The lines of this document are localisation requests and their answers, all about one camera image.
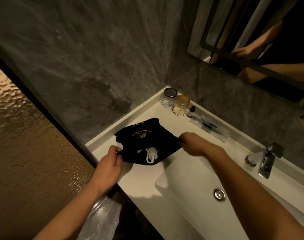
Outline white hair dryer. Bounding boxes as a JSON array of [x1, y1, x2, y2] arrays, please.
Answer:
[[136, 146, 160, 165]]

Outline textured amber glass door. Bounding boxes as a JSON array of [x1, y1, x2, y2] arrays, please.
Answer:
[[0, 60, 97, 240]]

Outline clear glass cup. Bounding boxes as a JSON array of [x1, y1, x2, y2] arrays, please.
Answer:
[[163, 87, 178, 106]]

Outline person's left hand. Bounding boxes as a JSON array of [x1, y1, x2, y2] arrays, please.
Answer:
[[90, 145, 124, 196]]

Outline wall mirror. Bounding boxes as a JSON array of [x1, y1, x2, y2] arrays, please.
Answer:
[[187, 0, 304, 103]]

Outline clear toiletry packets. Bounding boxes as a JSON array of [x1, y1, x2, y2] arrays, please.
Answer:
[[189, 113, 230, 143]]

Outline person's left forearm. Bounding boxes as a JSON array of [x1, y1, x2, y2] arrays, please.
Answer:
[[33, 183, 105, 240]]

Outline amber glass cup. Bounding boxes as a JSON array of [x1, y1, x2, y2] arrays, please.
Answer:
[[175, 95, 191, 113]]

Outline white round coaster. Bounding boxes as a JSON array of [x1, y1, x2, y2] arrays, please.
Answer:
[[172, 106, 187, 117], [161, 98, 176, 109]]

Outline person's right forearm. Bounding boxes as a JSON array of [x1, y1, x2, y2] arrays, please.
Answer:
[[206, 147, 304, 240]]

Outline black drawstring bag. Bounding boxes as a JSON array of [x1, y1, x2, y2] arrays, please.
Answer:
[[114, 118, 183, 166]]

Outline chrome faucet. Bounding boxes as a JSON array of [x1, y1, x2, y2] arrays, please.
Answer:
[[244, 142, 284, 180]]

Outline white sink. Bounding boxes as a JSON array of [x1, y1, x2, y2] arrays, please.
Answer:
[[85, 86, 304, 240]]

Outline person's right hand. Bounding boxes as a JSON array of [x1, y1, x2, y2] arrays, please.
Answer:
[[177, 132, 227, 158]]

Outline clear plastic bag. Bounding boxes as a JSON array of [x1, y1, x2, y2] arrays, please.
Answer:
[[76, 194, 123, 240]]

